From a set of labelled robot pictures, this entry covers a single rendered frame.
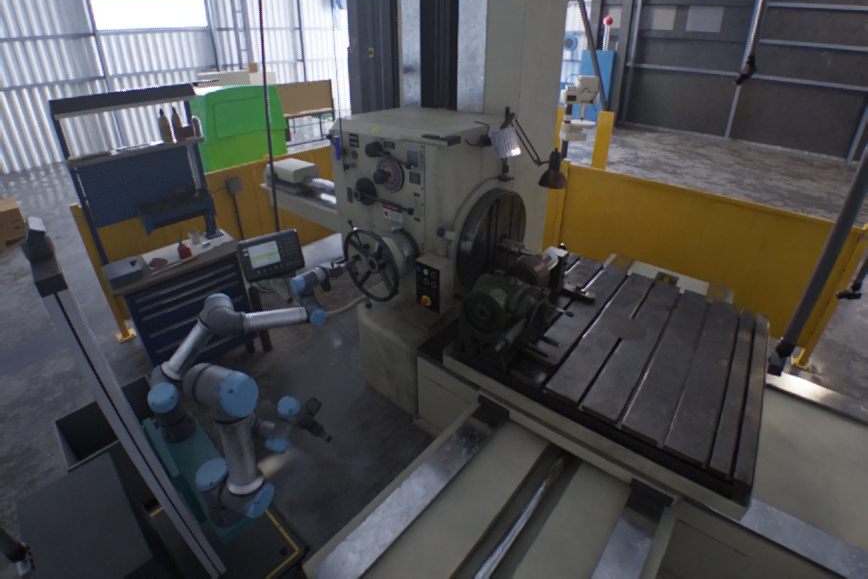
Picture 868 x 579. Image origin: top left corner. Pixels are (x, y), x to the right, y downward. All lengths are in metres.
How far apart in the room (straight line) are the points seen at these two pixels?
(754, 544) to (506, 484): 1.05
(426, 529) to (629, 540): 0.72
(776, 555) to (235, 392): 2.08
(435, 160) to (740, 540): 2.03
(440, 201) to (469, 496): 1.21
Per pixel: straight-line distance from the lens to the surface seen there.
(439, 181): 1.78
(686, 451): 1.71
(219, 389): 1.24
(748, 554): 2.28
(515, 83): 2.26
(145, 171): 3.36
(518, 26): 2.26
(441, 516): 1.70
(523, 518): 1.73
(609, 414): 1.71
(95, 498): 1.97
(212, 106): 5.55
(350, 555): 1.63
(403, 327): 2.65
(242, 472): 1.45
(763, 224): 3.90
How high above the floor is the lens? 2.21
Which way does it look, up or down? 27 degrees down
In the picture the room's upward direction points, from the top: straight up
